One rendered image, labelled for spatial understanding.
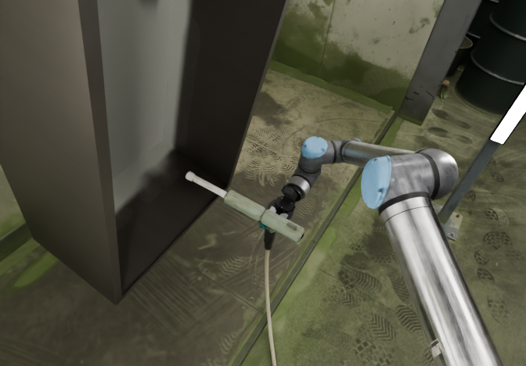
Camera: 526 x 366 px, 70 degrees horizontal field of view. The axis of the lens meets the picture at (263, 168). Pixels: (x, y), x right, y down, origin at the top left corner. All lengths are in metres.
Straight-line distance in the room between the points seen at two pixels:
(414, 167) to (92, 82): 0.67
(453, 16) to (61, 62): 2.28
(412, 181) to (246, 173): 1.40
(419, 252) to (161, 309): 1.17
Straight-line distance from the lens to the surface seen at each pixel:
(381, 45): 2.73
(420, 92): 2.79
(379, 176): 0.86
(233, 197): 1.34
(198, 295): 1.72
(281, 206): 1.38
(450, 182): 0.95
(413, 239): 0.83
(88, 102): 0.57
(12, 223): 1.97
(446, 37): 2.62
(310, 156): 1.39
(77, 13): 0.49
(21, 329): 1.85
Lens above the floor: 1.59
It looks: 45 degrees down
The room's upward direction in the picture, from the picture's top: 6 degrees clockwise
